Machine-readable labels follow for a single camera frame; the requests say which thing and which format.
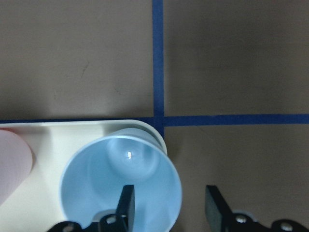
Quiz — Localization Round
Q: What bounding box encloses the pink plastic cup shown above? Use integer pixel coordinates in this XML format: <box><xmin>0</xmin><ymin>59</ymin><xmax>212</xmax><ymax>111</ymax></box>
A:
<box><xmin>0</xmin><ymin>130</ymin><xmax>33</xmax><ymax>204</ymax></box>

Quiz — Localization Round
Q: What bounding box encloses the light blue plastic cup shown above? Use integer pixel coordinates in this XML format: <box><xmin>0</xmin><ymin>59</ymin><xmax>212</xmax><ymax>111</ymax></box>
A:
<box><xmin>59</xmin><ymin>128</ymin><xmax>182</xmax><ymax>232</ymax></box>

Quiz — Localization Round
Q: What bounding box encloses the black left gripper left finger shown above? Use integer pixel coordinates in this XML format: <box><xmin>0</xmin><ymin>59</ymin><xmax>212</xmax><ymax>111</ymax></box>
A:
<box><xmin>116</xmin><ymin>185</ymin><xmax>135</xmax><ymax>232</ymax></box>

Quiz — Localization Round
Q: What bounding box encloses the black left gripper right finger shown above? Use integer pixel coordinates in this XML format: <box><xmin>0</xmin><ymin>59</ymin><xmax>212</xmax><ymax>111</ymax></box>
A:
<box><xmin>205</xmin><ymin>185</ymin><xmax>241</xmax><ymax>232</ymax></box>

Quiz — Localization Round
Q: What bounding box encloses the cream serving tray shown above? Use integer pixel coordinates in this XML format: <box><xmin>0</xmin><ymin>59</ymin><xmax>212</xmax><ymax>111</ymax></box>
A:
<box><xmin>0</xmin><ymin>119</ymin><xmax>167</xmax><ymax>232</ymax></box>

